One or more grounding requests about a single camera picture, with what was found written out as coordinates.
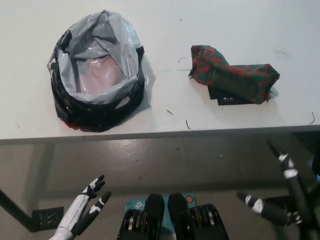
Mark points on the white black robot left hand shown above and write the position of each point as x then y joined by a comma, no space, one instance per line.
75,212

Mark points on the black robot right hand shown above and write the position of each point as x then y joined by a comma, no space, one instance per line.
297,197

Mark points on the black plastic bag grey inside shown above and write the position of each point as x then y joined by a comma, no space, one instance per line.
100,117

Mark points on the red green coffee bean bag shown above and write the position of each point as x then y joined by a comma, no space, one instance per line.
237,80

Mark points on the dark rounded object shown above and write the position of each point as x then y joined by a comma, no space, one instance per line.
316,162

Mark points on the black table leg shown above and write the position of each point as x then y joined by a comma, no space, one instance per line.
15,207

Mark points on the black tape patch on table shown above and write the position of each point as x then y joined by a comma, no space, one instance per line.
220,98

